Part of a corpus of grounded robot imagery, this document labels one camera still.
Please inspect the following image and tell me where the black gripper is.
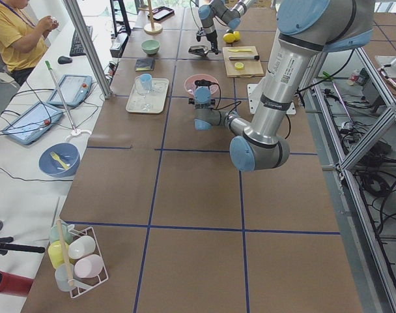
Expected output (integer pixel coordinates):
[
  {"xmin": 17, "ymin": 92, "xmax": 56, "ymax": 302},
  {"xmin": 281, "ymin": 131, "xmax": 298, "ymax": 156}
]
[
  {"xmin": 194, "ymin": 79, "xmax": 218, "ymax": 88},
  {"xmin": 196, "ymin": 28, "xmax": 218, "ymax": 49}
]

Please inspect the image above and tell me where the metal ice scoop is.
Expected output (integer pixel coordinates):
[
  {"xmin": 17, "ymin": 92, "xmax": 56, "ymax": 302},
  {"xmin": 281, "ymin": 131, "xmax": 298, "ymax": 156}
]
[{"xmin": 188, "ymin": 45, "xmax": 219, "ymax": 57}]

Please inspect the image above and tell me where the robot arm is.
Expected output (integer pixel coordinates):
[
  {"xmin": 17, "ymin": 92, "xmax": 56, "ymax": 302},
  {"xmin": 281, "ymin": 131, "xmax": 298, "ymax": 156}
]
[
  {"xmin": 228, "ymin": 0, "xmax": 375, "ymax": 171},
  {"xmin": 196, "ymin": 0, "xmax": 254, "ymax": 54}
]

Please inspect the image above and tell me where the clear ice cubes pile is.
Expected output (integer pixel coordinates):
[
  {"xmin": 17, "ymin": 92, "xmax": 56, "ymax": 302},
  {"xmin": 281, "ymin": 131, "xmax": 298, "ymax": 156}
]
[{"xmin": 185, "ymin": 84, "xmax": 197, "ymax": 96}]

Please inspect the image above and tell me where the light blue cup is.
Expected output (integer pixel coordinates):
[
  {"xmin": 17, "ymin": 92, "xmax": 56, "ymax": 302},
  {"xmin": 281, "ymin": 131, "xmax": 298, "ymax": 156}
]
[{"xmin": 139, "ymin": 73, "xmax": 152, "ymax": 91}]

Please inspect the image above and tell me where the white plastic cup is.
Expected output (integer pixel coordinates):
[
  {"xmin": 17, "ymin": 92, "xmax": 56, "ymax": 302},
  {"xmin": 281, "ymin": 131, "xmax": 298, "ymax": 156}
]
[{"xmin": 68, "ymin": 235, "xmax": 96, "ymax": 260}]

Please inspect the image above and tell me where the green plastic cup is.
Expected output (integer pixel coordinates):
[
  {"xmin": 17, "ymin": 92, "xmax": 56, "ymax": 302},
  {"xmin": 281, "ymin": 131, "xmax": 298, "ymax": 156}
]
[{"xmin": 49, "ymin": 220, "xmax": 76, "ymax": 245}]

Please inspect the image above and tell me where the pink plastic cup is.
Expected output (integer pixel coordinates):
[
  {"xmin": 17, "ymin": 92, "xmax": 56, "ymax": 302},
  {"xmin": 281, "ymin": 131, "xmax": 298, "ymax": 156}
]
[{"xmin": 74, "ymin": 254, "xmax": 104, "ymax": 278}]

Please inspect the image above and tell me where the yellow plastic cup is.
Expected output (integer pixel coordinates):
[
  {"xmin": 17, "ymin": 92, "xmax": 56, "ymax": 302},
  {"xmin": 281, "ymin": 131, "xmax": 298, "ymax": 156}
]
[{"xmin": 48, "ymin": 241, "xmax": 64, "ymax": 269}]

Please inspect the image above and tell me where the pale blue plastic cup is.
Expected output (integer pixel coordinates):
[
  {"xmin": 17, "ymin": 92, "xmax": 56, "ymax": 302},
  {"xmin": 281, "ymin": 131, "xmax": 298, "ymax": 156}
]
[{"xmin": 55, "ymin": 263, "xmax": 75, "ymax": 291}]

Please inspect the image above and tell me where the pink bowl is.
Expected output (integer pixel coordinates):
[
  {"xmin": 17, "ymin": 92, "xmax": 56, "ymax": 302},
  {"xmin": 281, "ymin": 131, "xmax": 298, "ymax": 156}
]
[{"xmin": 184, "ymin": 74, "xmax": 219, "ymax": 96}]

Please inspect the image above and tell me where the yellow lemon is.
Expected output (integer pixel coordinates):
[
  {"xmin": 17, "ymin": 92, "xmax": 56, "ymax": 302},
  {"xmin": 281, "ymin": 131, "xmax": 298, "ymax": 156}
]
[
  {"xmin": 233, "ymin": 31, "xmax": 241, "ymax": 41},
  {"xmin": 223, "ymin": 33, "xmax": 236, "ymax": 44}
]

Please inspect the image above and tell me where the yellow plastic knife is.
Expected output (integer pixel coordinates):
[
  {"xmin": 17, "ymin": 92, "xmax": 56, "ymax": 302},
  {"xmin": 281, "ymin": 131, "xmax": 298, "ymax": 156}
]
[{"xmin": 227, "ymin": 49, "xmax": 253, "ymax": 53}]

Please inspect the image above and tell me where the wooden cutting board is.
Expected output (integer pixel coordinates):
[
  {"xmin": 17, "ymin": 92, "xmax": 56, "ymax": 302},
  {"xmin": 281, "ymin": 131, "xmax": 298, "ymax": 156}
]
[{"xmin": 222, "ymin": 46, "xmax": 264, "ymax": 78}]

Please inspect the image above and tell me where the lemon half slice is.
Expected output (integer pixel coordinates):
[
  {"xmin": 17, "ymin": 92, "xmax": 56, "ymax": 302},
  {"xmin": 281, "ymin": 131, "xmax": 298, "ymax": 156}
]
[{"xmin": 234, "ymin": 62, "xmax": 244, "ymax": 70}]

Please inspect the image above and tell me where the metal rod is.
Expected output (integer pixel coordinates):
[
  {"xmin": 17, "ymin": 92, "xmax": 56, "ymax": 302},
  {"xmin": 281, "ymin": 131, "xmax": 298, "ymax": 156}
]
[{"xmin": 228, "ymin": 55, "xmax": 260, "ymax": 61}]

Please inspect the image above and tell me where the cream bear tray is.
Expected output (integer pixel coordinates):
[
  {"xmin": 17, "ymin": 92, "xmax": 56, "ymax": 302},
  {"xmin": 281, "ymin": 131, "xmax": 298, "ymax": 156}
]
[{"xmin": 126, "ymin": 78, "xmax": 169, "ymax": 114}]

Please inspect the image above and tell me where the wooden round stand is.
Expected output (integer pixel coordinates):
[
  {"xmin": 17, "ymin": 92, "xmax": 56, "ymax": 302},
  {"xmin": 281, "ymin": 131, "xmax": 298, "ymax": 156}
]
[{"xmin": 143, "ymin": 0, "xmax": 163, "ymax": 35}]

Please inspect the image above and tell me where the clear wine glass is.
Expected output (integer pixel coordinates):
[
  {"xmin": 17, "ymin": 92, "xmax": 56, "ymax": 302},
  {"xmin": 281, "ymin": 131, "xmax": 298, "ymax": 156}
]
[{"xmin": 135, "ymin": 77, "xmax": 150, "ymax": 110}]

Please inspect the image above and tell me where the green bowl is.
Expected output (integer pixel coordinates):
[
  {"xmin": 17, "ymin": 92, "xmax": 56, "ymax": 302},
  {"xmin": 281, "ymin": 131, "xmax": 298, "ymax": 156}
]
[{"xmin": 141, "ymin": 39, "xmax": 160, "ymax": 55}]

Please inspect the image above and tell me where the grey folded cloth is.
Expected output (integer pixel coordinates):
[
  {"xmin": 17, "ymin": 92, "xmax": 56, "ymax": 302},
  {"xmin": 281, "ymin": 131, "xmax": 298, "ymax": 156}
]
[{"xmin": 135, "ymin": 58, "xmax": 155, "ymax": 72}]

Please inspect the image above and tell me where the blue teach pendant far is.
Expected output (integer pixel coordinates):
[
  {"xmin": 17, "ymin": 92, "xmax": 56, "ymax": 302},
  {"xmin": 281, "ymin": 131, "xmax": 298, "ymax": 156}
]
[{"xmin": 59, "ymin": 74, "xmax": 92, "ymax": 109}]

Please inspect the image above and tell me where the blue teach pendant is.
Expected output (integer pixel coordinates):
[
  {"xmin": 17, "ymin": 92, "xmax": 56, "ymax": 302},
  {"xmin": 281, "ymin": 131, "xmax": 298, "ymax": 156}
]
[
  {"xmin": 59, "ymin": 74, "xmax": 92, "ymax": 109},
  {"xmin": 2, "ymin": 102, "xmax": 63, "ymax": 145}
]

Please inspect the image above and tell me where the black keyboard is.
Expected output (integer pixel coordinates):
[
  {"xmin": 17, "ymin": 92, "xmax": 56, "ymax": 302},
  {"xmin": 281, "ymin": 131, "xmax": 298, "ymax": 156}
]
[{"xmin": 69, "ymin": 30, "xmax": 86, "ymax": 57}]

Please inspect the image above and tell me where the black computer mouse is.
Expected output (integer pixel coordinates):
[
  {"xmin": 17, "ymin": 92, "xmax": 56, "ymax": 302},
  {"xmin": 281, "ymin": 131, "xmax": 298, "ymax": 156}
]
[{"xmin": 57, "ymin": 55, "xmax": 72, "ymax": 65}]

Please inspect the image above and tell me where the blue bowl with fork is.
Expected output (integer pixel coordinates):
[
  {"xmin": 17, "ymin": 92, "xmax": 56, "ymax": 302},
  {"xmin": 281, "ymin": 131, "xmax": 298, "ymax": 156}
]
[{"xmin": 38, "ymin": 142, "xmax": 80, "ymax": 178}]

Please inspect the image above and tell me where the green tipped white stick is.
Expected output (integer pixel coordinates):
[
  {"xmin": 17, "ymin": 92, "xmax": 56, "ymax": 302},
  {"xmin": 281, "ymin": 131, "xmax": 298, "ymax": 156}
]
[{"xmin": 45, "ymin": 61, "xmax": 92, "ymax": 142}]

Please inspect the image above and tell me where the yellow plastic fork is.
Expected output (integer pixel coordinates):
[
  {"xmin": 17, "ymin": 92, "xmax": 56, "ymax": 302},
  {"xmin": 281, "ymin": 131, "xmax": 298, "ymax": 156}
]
[{"xmin": 50, "ymin": 151, "xmax": 69, "ymax": 170}]

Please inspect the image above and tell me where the blue teach pendant near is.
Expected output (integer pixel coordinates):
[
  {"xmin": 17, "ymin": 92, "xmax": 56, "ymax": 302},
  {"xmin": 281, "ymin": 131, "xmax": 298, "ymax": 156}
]
[{"xmin": 2, "ymin": 102, "xmax": 63, "ymax": 145}]

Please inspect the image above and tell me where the person in yellow shirt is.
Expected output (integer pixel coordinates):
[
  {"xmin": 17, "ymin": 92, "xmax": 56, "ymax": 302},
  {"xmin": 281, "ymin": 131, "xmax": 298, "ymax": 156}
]
[{"xmin": 0, "ymin": 0, "xmax": 59, "ymax": 85}]

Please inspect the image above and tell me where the red cylinder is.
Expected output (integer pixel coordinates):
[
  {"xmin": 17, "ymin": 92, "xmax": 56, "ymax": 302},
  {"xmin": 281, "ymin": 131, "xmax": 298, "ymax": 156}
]
[{"xmin": 0, "ymin": 271, "xmax": 33, "ymax": 297}]

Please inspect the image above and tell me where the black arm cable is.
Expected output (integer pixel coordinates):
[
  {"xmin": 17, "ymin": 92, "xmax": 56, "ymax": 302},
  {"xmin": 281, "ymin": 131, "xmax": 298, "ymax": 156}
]
[{"xmin": 209, "ymin": 83, "xmax": 292, "ymax": 142}]

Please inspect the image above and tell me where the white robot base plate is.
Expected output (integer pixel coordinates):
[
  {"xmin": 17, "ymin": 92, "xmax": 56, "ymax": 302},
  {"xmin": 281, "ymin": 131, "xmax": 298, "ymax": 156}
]
[{"xmin": 247, "ymin": 83, "xmax": 296, "ymax": 115}]

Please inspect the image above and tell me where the aluminium frame post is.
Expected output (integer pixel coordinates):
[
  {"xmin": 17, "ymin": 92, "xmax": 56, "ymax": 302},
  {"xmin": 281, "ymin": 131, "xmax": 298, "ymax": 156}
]
[{"xmin": 64, "ymin": 0, "xmax": 112, "ymax": 100}]

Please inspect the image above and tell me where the white wire cup rack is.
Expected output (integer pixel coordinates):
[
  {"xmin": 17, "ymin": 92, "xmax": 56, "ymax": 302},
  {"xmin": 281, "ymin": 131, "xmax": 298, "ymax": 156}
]
[{"xmin": 55, "ymin": 220, "xmax": 109, "ymax": 299}]

